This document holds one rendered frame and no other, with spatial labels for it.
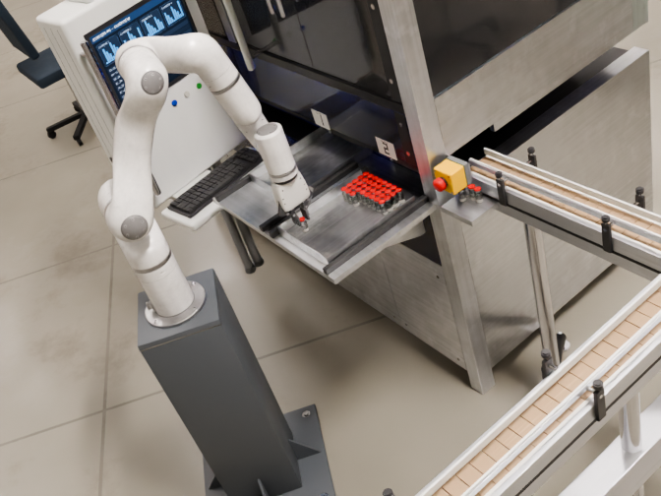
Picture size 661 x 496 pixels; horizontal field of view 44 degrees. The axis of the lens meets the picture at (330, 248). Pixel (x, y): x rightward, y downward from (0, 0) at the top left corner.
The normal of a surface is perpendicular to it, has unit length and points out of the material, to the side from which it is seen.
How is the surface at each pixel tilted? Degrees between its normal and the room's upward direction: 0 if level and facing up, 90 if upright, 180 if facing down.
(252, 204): 0
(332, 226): 0
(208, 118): 90
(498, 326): 90
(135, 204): 64
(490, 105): 90
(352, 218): 0
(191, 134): 90
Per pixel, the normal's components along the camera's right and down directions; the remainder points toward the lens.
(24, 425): -0.26, -0.75
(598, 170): 0.59, 0.37
